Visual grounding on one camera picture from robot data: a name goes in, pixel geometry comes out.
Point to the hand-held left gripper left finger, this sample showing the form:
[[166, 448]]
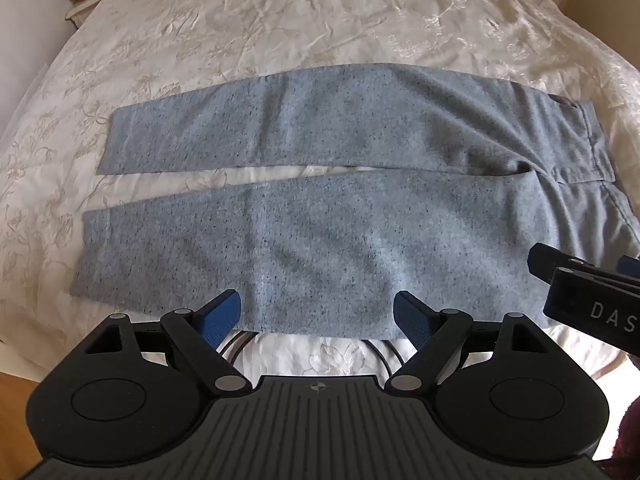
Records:
[[223, 317]]

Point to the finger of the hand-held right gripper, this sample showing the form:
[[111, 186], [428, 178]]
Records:
[[542, 260], [631, 267]]

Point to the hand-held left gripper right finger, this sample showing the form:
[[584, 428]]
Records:
[[411, 316]]

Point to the white floral bedspread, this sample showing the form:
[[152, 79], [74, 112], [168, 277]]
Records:
[[300, 20]]

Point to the grey-blue speckled pants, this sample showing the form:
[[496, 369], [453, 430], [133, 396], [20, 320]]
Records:
[[350, 240]]

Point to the dark red cloth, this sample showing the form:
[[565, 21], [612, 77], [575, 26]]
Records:
[[631, 435]]

